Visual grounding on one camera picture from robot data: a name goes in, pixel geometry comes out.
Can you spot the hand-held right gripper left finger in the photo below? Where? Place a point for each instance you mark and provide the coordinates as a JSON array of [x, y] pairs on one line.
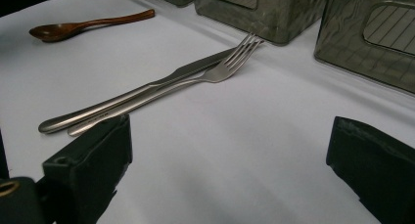
[[88, 158]]

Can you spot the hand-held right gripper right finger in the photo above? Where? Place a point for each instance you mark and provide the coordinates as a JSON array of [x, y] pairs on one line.
[[375, 162]]

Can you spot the steel table knife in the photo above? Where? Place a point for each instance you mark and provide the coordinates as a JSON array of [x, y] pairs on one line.
[[130, 95]]

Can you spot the brown wooden spoon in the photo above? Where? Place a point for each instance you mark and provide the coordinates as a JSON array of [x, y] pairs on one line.
[[58, 31]]

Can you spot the steel fork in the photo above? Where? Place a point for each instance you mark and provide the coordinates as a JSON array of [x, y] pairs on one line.
[[218, 73]]

